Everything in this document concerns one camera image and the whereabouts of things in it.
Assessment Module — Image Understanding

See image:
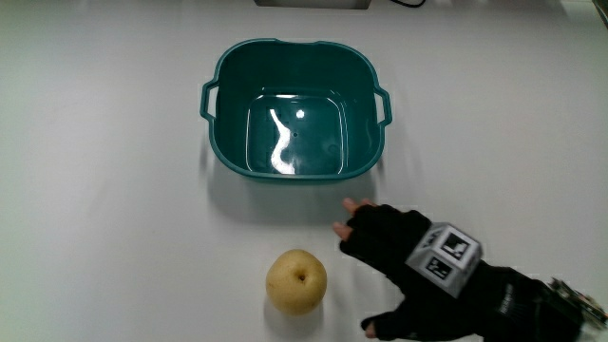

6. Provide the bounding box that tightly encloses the yellow pear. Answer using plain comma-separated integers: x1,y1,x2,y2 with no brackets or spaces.
265,249,329,316

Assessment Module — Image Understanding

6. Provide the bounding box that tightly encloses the person's right forearm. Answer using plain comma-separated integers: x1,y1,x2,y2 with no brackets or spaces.
534,277,608,342

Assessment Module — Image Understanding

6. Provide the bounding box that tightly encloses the person's right hand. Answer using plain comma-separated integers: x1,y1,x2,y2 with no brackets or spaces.
332,198,547,342

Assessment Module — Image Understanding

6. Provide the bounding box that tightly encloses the white desk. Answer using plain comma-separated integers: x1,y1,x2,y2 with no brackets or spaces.
0,0,608,342

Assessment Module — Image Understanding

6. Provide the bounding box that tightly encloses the green plastic basin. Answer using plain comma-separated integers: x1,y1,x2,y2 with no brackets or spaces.
199,38,393,184

